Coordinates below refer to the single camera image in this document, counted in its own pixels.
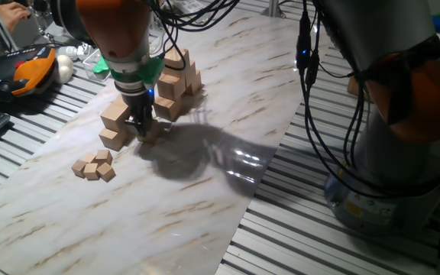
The small wooden cube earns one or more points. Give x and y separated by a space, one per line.
88 157
91 172
78 169
104 156
106 172

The silver orange robot arm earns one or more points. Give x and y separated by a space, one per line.
376 30

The aluminium frame post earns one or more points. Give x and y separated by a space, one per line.
272 8

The white power strip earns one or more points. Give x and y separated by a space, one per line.
189 5

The clear plastic cup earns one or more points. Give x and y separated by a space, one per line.
92 70

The bare person hand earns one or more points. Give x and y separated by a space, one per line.
11 15

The white egg shaped object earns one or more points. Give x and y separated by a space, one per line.
64 68

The green wrist mount flange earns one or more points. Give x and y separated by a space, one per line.
149 72

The marble pattern mat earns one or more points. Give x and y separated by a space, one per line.
166 229

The orange black teach pendant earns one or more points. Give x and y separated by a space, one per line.
29 74

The white plastic bottle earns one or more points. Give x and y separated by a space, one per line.
69 51

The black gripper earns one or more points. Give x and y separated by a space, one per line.
138 101

